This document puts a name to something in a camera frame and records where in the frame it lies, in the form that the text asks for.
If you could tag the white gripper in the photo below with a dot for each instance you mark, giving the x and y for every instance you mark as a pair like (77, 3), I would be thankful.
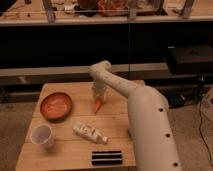
(99, 89)

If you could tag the orange pepper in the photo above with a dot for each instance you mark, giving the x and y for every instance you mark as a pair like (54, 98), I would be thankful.
(98, 104)

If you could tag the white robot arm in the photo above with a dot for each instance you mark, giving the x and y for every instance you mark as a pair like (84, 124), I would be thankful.
(153, 142)

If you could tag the white plastic bottle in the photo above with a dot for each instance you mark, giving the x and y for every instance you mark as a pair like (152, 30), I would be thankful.
(90, 133)

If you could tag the orange bowl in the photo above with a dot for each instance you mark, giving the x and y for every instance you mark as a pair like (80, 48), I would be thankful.
(56, 106)

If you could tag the wooden table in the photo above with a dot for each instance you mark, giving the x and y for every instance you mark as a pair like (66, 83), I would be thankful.
(67, 130)

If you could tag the black striped block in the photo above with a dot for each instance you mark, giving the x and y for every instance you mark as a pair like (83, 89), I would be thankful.
(106, 157)

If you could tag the white cup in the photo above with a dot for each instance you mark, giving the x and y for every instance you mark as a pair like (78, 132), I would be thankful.
(42, 135)

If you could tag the black box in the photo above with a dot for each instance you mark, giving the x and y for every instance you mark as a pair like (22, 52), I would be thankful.
(190, 59)

